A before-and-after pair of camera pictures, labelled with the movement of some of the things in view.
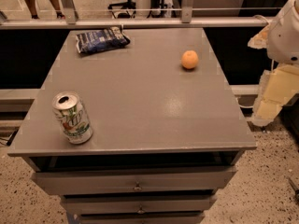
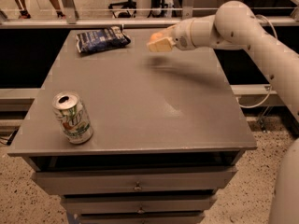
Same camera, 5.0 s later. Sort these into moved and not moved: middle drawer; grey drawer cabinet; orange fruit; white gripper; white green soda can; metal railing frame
Moved: white gripper; orange fruit
Not moved: white green soda can; grey drawer cabinet; metal railing frame; middle drawer
